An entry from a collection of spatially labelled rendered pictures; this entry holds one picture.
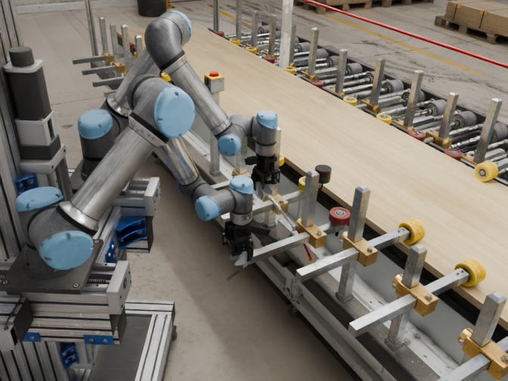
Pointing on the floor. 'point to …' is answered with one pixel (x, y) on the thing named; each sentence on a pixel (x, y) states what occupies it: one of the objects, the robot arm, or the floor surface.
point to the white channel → (286, 33)
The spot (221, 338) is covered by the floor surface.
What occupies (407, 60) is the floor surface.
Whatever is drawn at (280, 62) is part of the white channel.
